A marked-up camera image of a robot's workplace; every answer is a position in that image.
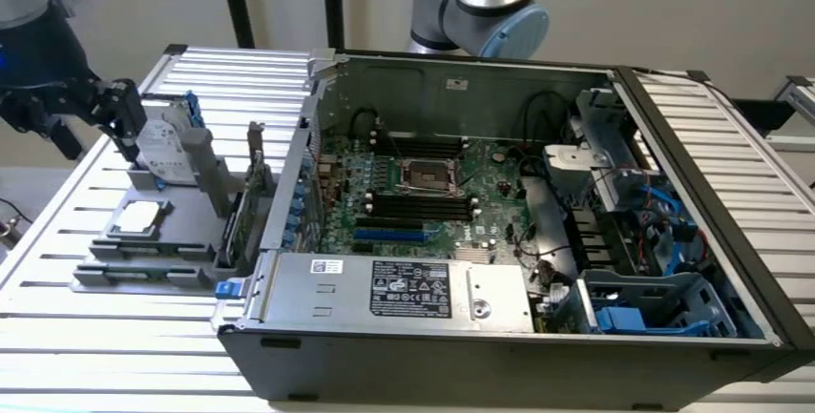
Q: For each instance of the metal drive cage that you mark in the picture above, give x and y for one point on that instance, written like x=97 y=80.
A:
x=598 y=146

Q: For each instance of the grey parts rack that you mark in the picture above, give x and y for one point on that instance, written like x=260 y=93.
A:
x=184 y=222

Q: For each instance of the blue case latch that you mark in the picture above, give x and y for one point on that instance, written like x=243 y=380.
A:
x=228 y=288

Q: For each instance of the silver chipset heat sink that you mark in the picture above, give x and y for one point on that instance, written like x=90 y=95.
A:
x=475 y=253

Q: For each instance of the silver CPU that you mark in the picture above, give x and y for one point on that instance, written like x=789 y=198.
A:
x=136 y=216

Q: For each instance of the blue expansion slot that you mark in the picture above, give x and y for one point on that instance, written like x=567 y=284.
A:
x=387 y=235

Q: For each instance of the silver power supply unit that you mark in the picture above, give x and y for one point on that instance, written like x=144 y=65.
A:
x=331 y=289

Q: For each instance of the grey blue disk bay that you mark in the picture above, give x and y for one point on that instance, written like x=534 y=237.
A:
x=636 y=289

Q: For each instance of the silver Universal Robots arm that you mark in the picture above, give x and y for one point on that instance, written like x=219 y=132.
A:
x=470 y=3

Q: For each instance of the green motherboard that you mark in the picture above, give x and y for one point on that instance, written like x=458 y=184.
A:
x=486 y=215

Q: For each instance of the black expansion slot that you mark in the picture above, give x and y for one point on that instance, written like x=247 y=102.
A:
x=387 y=223
x=384 y=247

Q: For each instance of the black bracket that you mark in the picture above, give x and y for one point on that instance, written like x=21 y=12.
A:
x=760 y=113

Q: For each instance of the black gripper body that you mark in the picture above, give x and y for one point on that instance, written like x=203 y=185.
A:
x=44 y=60

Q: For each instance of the silver hard disk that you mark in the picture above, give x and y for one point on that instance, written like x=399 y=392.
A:
x=161 y=146

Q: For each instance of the CPU socket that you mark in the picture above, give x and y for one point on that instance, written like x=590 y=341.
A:
x=424 y=175

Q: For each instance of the white case sticker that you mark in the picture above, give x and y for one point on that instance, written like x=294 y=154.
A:
x=457 y=84

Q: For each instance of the black RAM slot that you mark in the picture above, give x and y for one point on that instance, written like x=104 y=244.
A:
x=419 y=142
x=419 y=148
x=419 y=153
x=423 y=201
x=419 y=137
x=423 y=215
x=423 y=195
x=423 y=208

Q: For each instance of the green graphics card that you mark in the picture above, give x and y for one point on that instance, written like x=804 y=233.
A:
x=251 y=193

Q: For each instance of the black open PC case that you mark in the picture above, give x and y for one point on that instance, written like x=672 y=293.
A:
x=382 y=365

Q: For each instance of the aluminium frame profile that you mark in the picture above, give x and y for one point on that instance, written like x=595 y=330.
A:
x=792 y=112

